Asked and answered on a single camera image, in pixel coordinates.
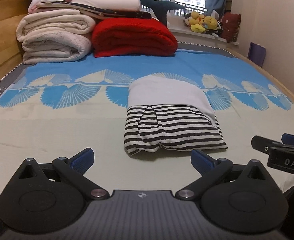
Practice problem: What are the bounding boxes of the white folded cloth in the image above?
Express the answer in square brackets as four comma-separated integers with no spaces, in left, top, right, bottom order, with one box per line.
[70,0,142,11]

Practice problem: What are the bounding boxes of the cream folded quilt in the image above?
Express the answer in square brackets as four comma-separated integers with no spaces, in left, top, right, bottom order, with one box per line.
[16,9,96,64]

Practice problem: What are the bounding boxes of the dark red plush bag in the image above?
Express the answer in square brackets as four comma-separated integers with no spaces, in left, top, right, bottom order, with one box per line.
[220,12,242,43]

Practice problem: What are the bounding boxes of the red folded blanket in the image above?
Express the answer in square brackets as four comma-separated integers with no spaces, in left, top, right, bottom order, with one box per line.
[91,18,178,57]

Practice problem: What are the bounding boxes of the yellow plush toys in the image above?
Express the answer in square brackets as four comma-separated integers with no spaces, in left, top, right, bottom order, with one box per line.
[184,11,223,37]

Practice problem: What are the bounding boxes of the wooden headboard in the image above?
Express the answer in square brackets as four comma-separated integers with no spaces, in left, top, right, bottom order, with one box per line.
[0,0,32,80]

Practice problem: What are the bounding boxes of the black white striped garment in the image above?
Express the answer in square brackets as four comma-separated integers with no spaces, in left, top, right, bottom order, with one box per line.
[124,75,227,155]

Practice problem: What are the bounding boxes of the purple paper bag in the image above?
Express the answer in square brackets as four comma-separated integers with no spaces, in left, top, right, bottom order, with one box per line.
[248,42,267,67]

